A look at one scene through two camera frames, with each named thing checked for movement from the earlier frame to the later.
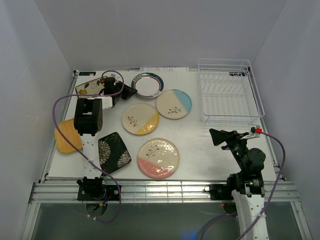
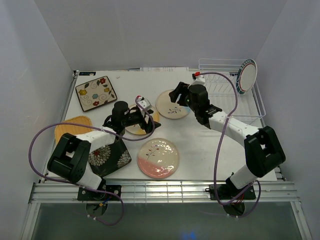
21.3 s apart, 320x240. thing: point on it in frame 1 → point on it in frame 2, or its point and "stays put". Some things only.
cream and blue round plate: (173, 104) stays put
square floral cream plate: (93, 87) stays put
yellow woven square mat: (63, 143) stays put
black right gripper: (230, 137) → (182, 88)
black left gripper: (129, 92) → (143, 122)
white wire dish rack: (229, 92) stays put
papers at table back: (164, 69) stays put
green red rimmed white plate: (148, 85) → (246, 76)
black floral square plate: (113, 154) stays put
